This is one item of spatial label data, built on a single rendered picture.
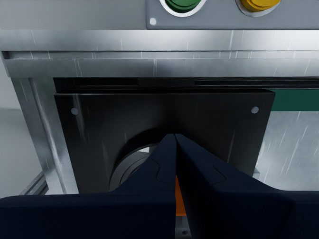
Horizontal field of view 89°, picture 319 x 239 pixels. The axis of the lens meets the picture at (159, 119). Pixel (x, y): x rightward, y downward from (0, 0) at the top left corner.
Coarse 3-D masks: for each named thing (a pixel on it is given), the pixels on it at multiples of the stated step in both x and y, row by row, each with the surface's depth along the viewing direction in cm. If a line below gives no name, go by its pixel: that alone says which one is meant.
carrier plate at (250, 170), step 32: (64, 96) 17; (96, 96) 17; (128, 96) 17; (160, 96) 17; (192, 96) 17; (224, 96) 18; (256, 96) 18; (64, 128) 19; (96, 128) 19; (128, 128) 19; (160, 128) 19; (192, 128) 19; (224, 128) 19; (256, 128) 19; (96, 160) 20; (224, 160) 21; (256, 160) 21; (96, 192) 22
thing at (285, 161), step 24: (288, 96) 20; (312, 96) 20; (288, 120) 25; (312, 120) 25; (264, 144) 26; (288, 144) 26; (312, 144) 26; (264, 168) 28; (288, 168) 28; (312, 168) 28
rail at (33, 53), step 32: (0, 32) 16; (32, 32) 16; (64, 32) 16; (96, 32) 16; (128, 32) 16; (160, 32) 16; (192, 32) 16; (224, 32) 16; (256, 32) 16; (288, 32) 16; (32, 64) 17; (64, 64) 17; (96, 64) 17; (128, 64) 17; (160, 64) 17; (192, 64) 17; (224, 64) 17; (256, 64) 17; (288, 64) 17
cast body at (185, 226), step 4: (184, 216) 14; (184, 220) 13; (184, 224) 13; (176, 228) 13; (180, 228) 13; (184, 228) 13; (188, 228) 13; (176, 232) 13; (180, 232) 13; (184, 232) 13; (188, 232) 13; (176, 236) 13; (180, 236) 13; (184, 236) 13; (188, 236) 13
